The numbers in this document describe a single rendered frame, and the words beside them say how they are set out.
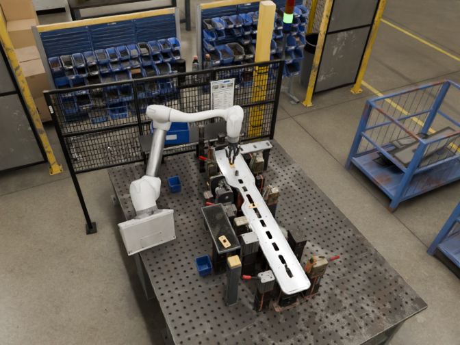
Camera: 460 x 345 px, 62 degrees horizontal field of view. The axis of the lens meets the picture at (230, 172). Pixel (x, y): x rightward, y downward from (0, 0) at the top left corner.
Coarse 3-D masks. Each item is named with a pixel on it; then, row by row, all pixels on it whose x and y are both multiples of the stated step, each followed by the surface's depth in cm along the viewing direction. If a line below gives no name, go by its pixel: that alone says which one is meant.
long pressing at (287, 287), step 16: (224, 160) 308; (240, 160) 309; (240, 176) 296; (240, 192) 282; (256, 192) 283; (256, 224) 261; (272, 224) 262; (272, 240) 252; (272, 256) 242; (288, 256) 243; (272, 272) 235; (304, 272) 235; (288, 288) 226; (304, 288) 227
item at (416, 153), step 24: (384, 96) 402; (408, 96) 420; (360, 120) 413; (432, 120) 469; (360, 144) 441; (384, 144) 463; (408, 144) 411; (432, 144) 415; (360, 168) 434; (384, 168) 435; (408, 168) 370; (432, 168) 439; (456, 168) 441; (384, 192) 409; (408, 192) 409
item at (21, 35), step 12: (0, 0) 535; (12, 0) 540; (24, 0) 546; (12, 12) 550; (24, 12) 556; (12, 24) 546; (24, 24) 548; (36, 24) 557; (0, 36) 528; (12, 36) 534; (24, 36) 540
